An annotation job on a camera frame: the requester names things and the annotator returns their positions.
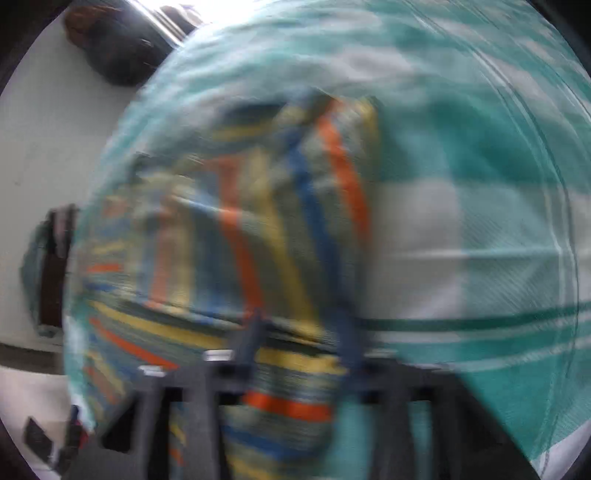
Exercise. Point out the striped knit sweater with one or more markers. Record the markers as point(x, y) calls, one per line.
point(277, 230)

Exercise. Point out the pale teal draped cloth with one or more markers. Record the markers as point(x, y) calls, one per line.
point(32, 277)

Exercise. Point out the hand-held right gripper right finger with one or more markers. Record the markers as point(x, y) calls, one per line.
point(353, 346)

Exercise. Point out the teal checked duvet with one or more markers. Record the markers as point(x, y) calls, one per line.
point(461, 138)

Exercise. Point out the hanging dark clothes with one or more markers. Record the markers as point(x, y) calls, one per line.
point(115, 50)

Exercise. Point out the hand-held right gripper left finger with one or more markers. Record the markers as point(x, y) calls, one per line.
point(251, 341)

